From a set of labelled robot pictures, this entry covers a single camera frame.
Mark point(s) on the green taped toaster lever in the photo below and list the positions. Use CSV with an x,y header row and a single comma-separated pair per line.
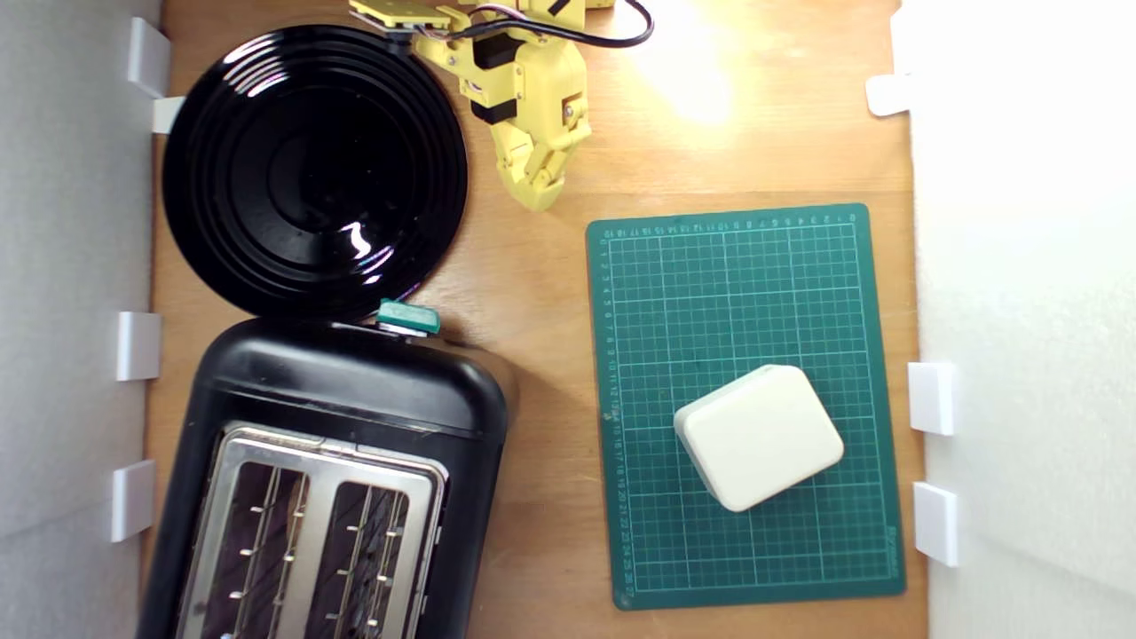
x,y
408,317

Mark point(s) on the black two-slot toaster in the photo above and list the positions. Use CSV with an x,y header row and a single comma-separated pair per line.
x,y
355,382

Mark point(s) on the black round plate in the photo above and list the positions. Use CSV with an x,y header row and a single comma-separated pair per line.
x,y
311,177

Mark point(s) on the green cutting mat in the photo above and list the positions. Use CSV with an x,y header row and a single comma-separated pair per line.
x,y
728,293

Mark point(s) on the white rounded block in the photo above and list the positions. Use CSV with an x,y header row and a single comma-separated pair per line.
x,y
759,439

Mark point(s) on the yellow wrist camera mount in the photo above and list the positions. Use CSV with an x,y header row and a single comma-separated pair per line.
x,y
399,13

